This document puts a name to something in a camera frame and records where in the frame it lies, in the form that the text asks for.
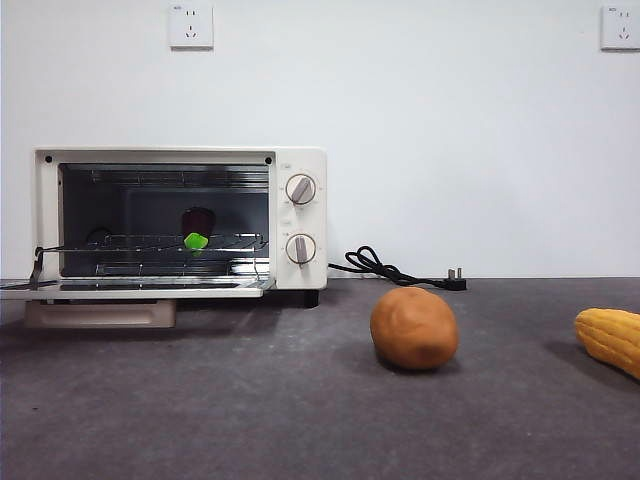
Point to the beige round oven knob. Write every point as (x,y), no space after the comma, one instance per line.
(301,249)
(301,189)

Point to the purple eggplant with green stem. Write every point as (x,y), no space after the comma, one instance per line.
(197,220)

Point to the yellow corn cob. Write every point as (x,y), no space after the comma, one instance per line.
(612,340)

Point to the white wall socket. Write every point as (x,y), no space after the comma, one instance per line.
(622,27)
(191,25)

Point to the brown potato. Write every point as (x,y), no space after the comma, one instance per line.
(415,327)

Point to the white Toshiba toaster oven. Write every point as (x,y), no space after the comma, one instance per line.
(320,220)

